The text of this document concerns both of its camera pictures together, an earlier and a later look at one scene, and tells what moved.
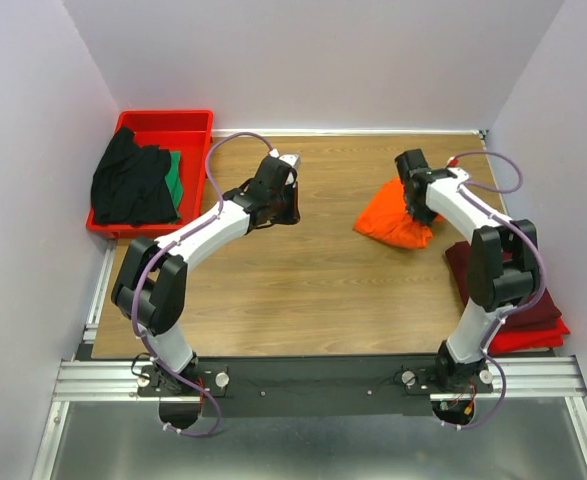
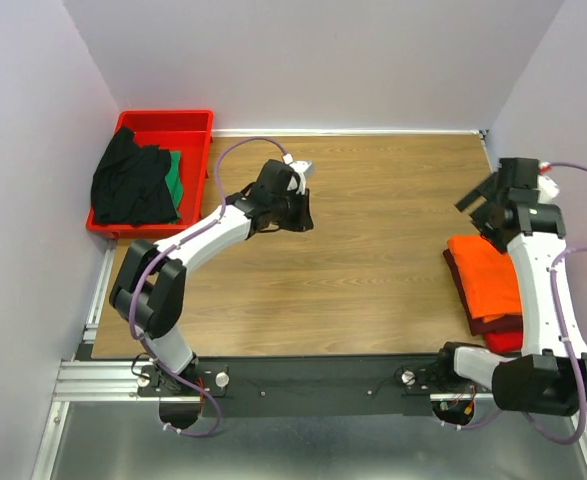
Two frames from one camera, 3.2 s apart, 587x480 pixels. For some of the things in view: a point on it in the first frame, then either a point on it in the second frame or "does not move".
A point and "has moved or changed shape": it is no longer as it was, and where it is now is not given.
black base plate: [312, 385] does not move
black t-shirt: [129, 182] does not move
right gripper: [418, 206] → [486, 207]
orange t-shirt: [388, 218] has moved or changed shape
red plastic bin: [189, 132] does not move
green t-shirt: [174, 180] does not move
